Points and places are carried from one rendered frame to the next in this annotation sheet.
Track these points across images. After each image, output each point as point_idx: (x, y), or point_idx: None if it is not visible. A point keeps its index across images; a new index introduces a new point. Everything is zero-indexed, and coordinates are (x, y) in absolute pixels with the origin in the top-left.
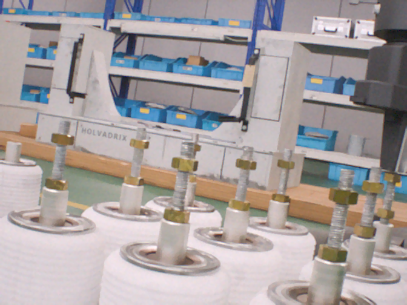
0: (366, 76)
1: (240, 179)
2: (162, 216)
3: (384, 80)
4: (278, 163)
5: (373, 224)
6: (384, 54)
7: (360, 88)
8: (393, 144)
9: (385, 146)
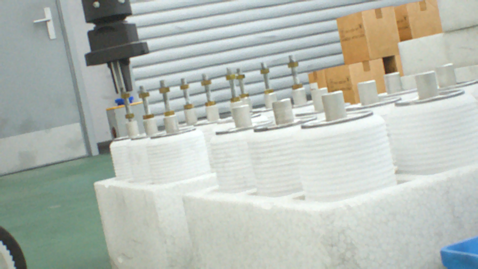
0: (131, 39)
1: (209, 90)
2: (226, 119)
3: (138, 41)
4: (148, 94)
5: (135, 121)
6: (134, 27)
7: (144, 45)
8: (129, 76)
9: (127, 78)
